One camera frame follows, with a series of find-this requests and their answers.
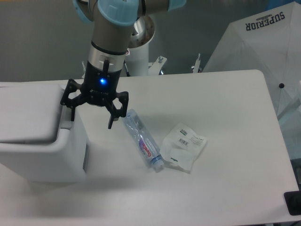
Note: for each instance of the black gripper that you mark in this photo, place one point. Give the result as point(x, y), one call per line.
point(100, 87)

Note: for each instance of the white trash can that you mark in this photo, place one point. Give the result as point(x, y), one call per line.
point(63, 160)

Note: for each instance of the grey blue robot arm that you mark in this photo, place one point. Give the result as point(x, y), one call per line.
point(122, 13)

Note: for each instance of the clear plastic water bottle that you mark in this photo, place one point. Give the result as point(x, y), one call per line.
point(144, 141)

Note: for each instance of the clear plastic packaging bag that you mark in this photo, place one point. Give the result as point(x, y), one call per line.
point(182, 146)

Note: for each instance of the white superior umbrella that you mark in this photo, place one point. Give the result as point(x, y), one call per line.
point(269, 42)

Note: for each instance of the black device at edge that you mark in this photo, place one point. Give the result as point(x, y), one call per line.
point(293, 202)

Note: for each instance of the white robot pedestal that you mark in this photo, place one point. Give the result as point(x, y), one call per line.
point(141, 58)

